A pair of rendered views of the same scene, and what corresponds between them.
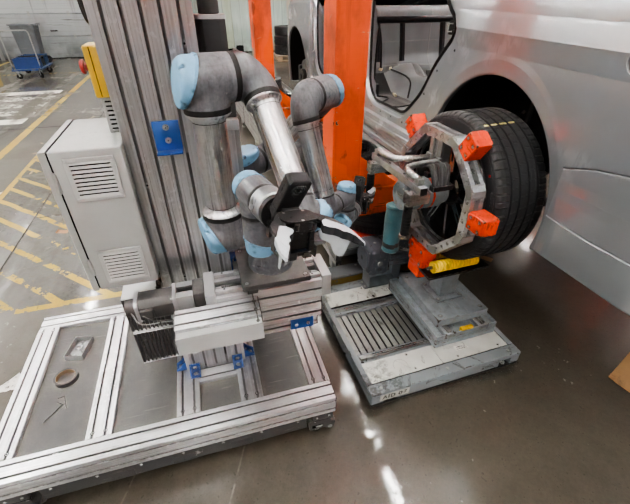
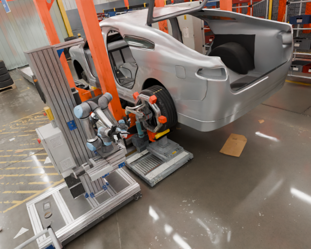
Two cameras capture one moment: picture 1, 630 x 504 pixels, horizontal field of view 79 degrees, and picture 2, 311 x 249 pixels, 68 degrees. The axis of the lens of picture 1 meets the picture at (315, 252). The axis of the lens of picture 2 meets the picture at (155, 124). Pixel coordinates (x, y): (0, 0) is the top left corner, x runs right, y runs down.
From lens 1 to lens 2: 1.49 m
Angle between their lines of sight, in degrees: 14
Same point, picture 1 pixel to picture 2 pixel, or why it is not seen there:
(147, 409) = (81, 211)
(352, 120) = (115, 99)
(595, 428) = (216, 167)
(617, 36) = (172, 69)
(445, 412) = (174, 179)
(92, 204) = (56, 148)
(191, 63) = (80, 108)
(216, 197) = (91, 135)
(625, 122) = (180, 87)
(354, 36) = (108, 76)
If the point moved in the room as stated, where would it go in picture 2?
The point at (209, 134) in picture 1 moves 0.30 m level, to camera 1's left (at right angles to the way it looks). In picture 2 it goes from (86, 121) to (57, 130)
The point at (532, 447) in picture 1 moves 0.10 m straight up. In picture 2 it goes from (200, 178) to (200, 173)
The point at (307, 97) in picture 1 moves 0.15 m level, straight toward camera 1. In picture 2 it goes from (103, 102) to (105, 106)
